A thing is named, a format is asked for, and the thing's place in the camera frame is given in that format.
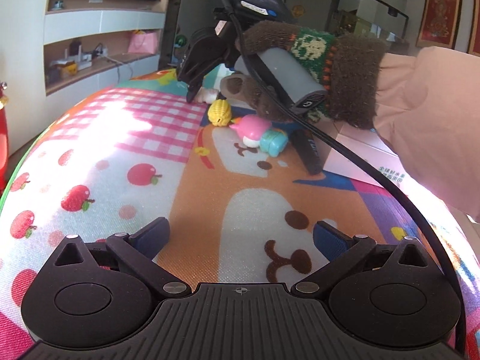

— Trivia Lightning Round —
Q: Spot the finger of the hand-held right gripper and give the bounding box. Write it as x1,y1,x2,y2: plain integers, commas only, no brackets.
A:
178,45,222,103

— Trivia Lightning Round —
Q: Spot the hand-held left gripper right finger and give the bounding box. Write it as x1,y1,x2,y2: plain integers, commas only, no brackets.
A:
290,220,432,297

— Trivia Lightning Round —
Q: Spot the pink penguin toy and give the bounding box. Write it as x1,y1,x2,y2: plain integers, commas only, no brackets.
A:
229,115,272,149

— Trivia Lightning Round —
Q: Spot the pink cardboard box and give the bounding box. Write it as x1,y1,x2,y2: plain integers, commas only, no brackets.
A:
324,124,413,192

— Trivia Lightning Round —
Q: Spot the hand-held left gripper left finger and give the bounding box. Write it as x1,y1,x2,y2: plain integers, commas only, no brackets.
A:
47,217,192,298

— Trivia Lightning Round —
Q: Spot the yellow corn toy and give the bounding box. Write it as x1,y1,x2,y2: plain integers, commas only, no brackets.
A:
208,98,231,127

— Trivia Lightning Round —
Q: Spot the small white toy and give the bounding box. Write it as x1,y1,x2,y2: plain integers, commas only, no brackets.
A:
195,86,220,105

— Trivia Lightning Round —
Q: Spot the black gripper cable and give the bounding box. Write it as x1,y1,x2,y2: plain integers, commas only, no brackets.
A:
214,0,467,353

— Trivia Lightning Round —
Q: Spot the person's right hand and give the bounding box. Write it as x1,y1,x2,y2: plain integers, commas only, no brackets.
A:
219,20,389,130

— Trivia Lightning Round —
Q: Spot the white power strip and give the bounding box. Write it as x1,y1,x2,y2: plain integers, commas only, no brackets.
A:
80,45,109,64

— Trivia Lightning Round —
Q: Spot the black glass fish tank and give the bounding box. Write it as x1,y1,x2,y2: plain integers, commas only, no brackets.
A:
330,0,409,46

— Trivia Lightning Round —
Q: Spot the red framed picture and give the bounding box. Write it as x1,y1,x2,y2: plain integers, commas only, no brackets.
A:
416,0,464,50

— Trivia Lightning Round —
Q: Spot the pink gift bag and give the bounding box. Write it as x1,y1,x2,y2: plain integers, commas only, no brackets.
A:
127,29,158,55

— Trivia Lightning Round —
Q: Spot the white wall shelf unit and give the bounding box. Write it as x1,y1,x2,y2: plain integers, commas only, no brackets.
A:
43,0,177,98

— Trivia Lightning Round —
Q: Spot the teal plastic toy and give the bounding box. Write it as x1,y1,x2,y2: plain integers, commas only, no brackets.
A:
259,127,289,157

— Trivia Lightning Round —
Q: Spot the colourful cartoon play mat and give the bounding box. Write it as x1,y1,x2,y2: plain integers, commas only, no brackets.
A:
0,69,480,360

